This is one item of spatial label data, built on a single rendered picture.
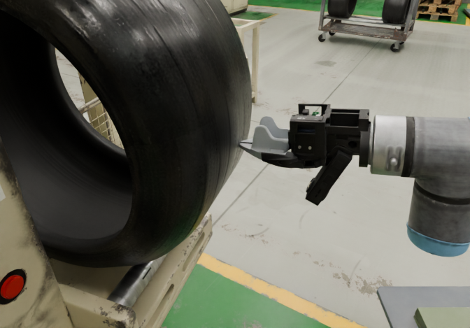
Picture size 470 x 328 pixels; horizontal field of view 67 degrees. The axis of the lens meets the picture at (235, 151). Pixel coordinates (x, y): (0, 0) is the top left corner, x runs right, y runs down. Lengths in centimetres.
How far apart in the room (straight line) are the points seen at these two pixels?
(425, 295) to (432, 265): 100
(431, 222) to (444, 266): 161
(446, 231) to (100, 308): 54
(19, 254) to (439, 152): 58
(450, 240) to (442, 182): 10
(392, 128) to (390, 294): 70
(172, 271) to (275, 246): 130
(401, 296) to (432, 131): 70
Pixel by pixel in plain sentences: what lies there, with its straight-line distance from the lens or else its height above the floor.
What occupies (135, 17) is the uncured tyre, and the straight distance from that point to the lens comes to 45.
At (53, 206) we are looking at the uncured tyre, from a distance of 90.
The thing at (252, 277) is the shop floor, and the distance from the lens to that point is 189.
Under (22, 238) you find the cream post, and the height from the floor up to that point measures 111.
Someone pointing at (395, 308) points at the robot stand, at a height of 60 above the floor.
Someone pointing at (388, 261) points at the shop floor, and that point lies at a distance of 211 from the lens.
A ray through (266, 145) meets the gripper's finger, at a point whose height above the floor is 117.
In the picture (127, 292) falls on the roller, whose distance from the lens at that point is 70.
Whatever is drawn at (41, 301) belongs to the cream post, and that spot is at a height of 100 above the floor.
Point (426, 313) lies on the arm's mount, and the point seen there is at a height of 64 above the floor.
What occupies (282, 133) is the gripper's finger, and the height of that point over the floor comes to 117.
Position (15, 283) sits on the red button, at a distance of 58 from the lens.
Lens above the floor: 146
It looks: 31 degrees down
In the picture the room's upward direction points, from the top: straight up
